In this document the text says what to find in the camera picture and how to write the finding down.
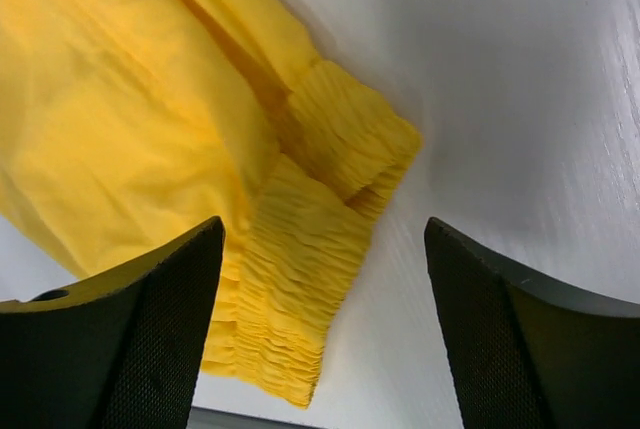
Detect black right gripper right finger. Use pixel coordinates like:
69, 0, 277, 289
424, 218, 639, 428

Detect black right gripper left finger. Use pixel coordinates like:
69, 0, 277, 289
1, 218, 225, 428

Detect yellow shorts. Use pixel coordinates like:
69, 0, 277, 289
1, 0, 421, 408

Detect aluminium front rail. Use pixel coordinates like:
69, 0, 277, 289
188, 406, 466, 429

